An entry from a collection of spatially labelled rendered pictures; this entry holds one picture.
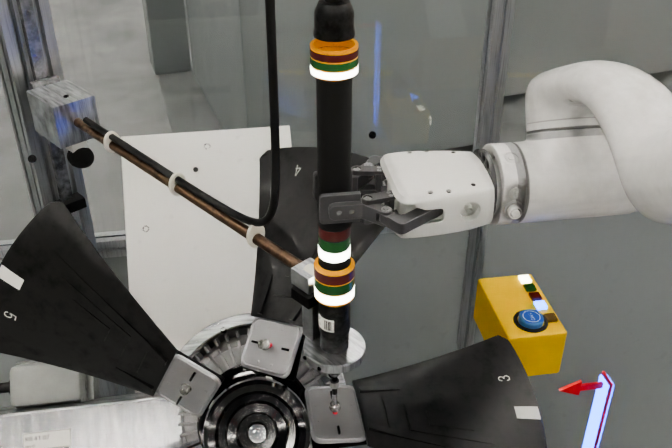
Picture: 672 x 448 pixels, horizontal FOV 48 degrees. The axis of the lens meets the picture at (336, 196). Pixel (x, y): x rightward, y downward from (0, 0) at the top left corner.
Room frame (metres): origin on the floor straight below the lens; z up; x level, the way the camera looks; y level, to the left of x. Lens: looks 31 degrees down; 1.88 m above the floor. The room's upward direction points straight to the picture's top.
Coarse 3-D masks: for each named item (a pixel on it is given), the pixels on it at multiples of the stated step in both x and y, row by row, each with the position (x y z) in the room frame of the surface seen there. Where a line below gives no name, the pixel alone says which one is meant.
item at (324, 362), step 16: (304, 272) 0.67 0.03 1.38; (304, 288) 0.66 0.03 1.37; (304, 304) 0.65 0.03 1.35; (304, 320) 0.66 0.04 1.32; (352, 336) 0.66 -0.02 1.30; (304, 352) 0.64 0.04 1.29; (320, 352) 0.63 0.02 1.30; (352, 352) 0.63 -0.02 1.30; (320, 368) 0.61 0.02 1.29; (336, 368) 0.61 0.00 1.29; (352, 368) 0.62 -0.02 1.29
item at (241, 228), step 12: (96, 132) 1.01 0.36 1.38; (132, 156) 0.94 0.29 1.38; (144, 168) 0.91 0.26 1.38; (168, 180) 0.87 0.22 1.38; (180, 192) 0.85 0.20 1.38; (204, 204) 0.81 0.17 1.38; (216, 216) 0.79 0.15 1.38; (228, 216) 0.78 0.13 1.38; (240, 228) 0.76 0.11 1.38; (252, 240) 0.74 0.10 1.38; (264, 240) 0.73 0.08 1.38; (276, 252) 0.71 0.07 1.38; (288, 252) 0.71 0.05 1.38; (288, 264) 0.69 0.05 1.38
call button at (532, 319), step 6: (522, 312) 0.96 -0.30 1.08; (528, 312) 0.96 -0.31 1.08; (534, 312) 0.96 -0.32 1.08; (522, 318) 0.94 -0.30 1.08; (528, 318) 0.94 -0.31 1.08; (534, 318) 0.94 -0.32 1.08; (540, 318) 0.94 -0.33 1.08; (522, 324) 0.94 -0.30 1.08; (528, 324) 0.93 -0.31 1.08; (534, 324) 0.93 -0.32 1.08; (540, 324) 0.93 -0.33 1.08
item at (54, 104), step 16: (48, 80) 1.13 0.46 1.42; (64, 80) 1.15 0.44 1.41; (32, 96) 1.09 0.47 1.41; (48, 96) 1.08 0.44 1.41; (64, 96) 1.08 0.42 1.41; (80, 96) 1.08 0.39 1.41; (32, 112) 1.10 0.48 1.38; (48, 112) 1.05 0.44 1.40; (64, 112) 1.05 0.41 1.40; (80, 112) 1.07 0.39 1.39; (96, 112) 1.08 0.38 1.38; (48, 128) 1.06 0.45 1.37; (64, 128) 1.05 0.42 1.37; (64, 144) 1.04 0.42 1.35
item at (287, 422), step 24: (240, 384) 0.61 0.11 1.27; (264, 384) 0.62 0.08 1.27; (288, 384) 0.70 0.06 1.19; (216, 408) 0.59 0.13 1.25; (240, 408) 0.60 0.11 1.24; (264, 408) 0.60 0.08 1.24; (288, 408) 0.61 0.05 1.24; (216, 432) 0.58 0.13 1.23; (240, 432) 0.59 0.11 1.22; (288, 432) 0.59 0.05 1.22
